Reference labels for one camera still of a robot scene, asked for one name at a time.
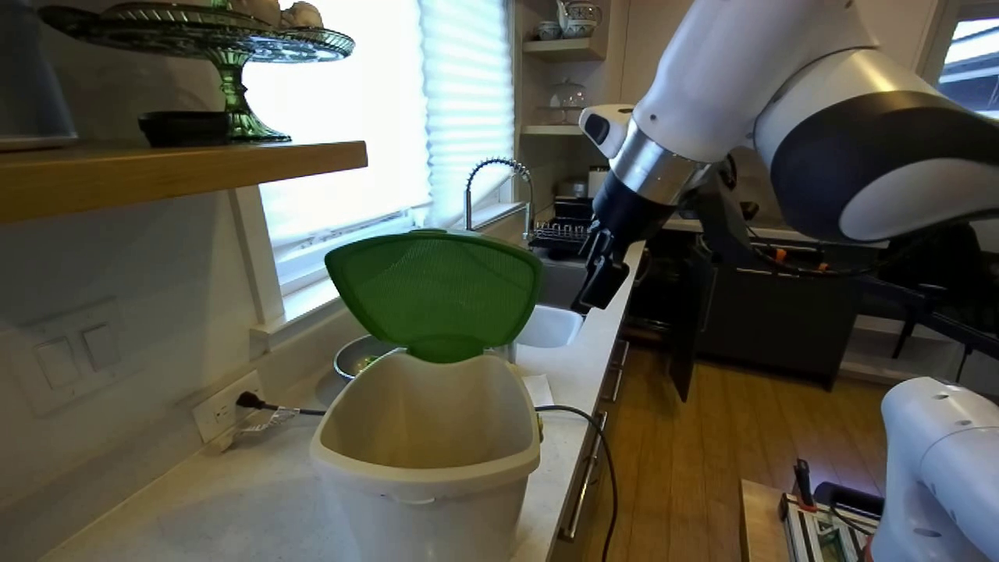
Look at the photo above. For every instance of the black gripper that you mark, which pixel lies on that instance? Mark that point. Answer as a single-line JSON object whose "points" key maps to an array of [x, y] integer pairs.
{"points": [[620, 219]]}

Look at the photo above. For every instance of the green trash can lid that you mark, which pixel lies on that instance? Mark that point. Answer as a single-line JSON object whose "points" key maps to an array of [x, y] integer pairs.
{"points": [[442, 299]]}

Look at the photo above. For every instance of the white trash can body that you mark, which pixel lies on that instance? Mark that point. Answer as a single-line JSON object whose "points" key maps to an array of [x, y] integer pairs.
{"points": [[429, 461]]}

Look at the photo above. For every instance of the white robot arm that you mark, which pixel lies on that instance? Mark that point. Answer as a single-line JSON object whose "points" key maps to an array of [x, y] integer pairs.
{"points": [[857, 146]]}

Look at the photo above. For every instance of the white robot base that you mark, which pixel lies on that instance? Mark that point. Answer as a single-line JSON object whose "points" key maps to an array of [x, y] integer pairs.
{"points": [[942, 475]]}

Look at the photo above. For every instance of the white plastic container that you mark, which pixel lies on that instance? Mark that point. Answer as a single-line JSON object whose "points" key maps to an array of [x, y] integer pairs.
{"points": [[550, 328]]}

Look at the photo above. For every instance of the chrome kitchen faucet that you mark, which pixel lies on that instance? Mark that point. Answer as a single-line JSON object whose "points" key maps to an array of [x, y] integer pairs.
{"points": [[495, 191]]}

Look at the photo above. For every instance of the round steel bowl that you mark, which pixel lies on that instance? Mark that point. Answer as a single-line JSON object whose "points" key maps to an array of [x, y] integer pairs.
{"points": [[358, 357]]}

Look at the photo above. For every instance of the green glass cake stand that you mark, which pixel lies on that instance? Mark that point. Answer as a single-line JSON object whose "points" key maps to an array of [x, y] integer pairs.
{"points": [[219, 34]]}

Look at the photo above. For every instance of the dark bowl on shelf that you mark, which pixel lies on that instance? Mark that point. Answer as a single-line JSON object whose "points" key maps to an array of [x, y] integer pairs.
{"points": [[184, 129]]}

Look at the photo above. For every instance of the white window frame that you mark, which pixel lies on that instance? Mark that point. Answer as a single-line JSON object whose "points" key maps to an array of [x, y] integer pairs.
{"points": [[429, 89]]}

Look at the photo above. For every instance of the white wall outlet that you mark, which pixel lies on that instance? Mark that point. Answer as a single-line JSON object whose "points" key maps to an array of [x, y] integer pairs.
{"points": [[219, 419]]}

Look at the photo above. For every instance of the wooden wall shelf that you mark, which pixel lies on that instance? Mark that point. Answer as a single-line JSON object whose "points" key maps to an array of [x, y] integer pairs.
{"points": [[65, 181]]}

